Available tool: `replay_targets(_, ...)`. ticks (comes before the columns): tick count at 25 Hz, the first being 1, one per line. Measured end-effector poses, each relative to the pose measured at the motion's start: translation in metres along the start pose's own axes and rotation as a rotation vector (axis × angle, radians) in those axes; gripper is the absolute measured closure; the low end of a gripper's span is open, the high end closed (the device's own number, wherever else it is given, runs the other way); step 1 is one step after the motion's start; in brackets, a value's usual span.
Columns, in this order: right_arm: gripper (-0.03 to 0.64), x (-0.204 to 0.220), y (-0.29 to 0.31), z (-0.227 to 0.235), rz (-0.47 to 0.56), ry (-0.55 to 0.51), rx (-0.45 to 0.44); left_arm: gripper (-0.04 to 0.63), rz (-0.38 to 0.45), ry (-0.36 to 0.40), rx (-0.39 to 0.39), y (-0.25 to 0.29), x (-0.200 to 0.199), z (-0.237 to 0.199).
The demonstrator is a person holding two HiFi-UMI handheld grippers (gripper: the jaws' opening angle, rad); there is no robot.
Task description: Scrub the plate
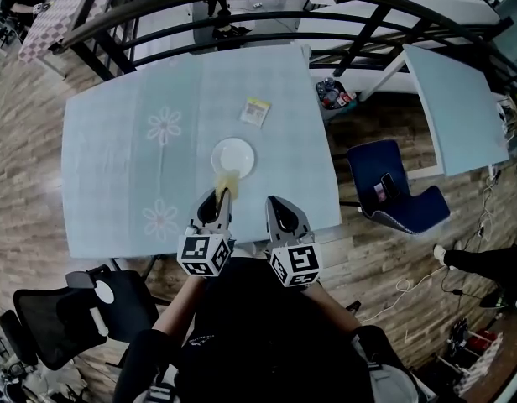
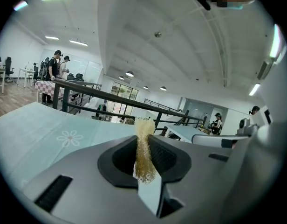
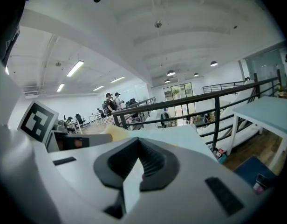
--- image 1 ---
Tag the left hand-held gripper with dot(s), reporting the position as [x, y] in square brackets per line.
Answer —
[195, 252]

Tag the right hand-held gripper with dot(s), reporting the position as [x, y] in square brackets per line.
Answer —
[298, 263]

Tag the yellow sponge cloth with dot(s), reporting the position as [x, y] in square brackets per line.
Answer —
[229, 183]

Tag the white round plate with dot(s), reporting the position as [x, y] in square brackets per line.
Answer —
[233, 155]

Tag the person's left forearm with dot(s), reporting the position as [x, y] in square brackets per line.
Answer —
[179, 305]

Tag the person's right forearm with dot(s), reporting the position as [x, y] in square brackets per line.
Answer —
[332, 307]

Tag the small pink card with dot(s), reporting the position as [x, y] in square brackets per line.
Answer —
[379, 192]

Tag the light blue flowered tablecloth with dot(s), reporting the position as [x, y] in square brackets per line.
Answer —
[116, 183]

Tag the black phone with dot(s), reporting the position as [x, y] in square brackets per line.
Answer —
[389, 185]

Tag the person's black shirt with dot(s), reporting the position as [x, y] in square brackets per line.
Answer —
[262, 334]

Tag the clear packet with yellow label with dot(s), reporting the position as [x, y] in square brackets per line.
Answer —
[255, 112]

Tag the white round disc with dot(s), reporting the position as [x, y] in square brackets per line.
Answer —
[104, 291]

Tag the grey trash bin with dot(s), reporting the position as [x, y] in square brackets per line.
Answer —
[334, 99]

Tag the blue shell chair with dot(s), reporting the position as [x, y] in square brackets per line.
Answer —
[422, 212]

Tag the white roll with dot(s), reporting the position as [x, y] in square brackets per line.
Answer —
[98, 321]

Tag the black mesh office chair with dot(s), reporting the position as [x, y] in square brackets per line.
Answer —
[53, 321]

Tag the person's grey trousers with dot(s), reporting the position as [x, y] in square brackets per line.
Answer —
[393, 386]

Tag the plain light blue tablecloth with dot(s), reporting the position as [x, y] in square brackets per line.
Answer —
[455, 111]

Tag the red box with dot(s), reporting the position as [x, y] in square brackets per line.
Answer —
[480, 339]

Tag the white low rack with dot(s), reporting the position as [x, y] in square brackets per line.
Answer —
[464, 363]

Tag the pink checkered table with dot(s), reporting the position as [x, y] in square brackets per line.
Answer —
[53, 19]

